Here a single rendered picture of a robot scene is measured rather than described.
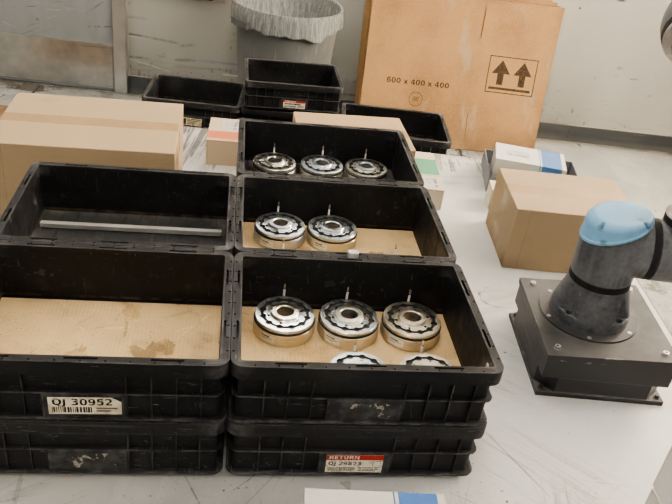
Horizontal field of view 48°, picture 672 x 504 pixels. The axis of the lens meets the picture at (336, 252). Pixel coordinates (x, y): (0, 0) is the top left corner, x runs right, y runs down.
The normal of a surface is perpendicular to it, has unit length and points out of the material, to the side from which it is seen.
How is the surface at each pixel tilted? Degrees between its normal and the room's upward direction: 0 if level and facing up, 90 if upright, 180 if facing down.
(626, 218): 10
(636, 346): 2
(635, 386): 90
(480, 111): 74
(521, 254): 90
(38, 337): 0
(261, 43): 94
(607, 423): 0
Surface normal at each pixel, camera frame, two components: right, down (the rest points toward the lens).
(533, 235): 0.01, 0.52
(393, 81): 0.05, 0.31
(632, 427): 0.11, -0.84
